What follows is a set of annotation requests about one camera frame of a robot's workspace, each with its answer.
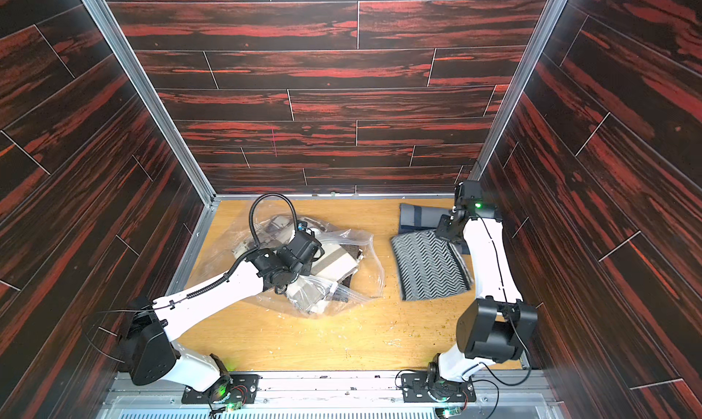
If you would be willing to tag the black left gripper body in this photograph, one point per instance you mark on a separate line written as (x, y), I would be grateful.
(305, 270)

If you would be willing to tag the clear plastic vacuum bag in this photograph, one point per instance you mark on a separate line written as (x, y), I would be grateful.
(365, 286)

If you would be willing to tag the cream tan striped scarf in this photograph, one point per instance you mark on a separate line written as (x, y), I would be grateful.
(329, 281)

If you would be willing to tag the black white herringbone scarf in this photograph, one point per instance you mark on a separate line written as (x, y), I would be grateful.
(428, 267)

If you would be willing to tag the blue grey striped scarf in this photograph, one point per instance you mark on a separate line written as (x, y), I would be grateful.
(419, 216)

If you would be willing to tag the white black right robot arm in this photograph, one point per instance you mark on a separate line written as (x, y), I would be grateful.
(498, 324)

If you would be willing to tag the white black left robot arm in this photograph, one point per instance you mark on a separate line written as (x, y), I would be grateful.
(150, 345)

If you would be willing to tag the cream brown plaid scarf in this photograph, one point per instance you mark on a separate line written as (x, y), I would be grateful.
(273, 233)

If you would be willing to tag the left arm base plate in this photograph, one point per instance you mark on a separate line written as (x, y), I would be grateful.
(236, 389)

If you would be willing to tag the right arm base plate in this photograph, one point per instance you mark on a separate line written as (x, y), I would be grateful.
(424, 387)

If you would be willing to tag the aluminium front rail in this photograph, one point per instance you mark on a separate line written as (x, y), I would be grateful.
(341, 394)

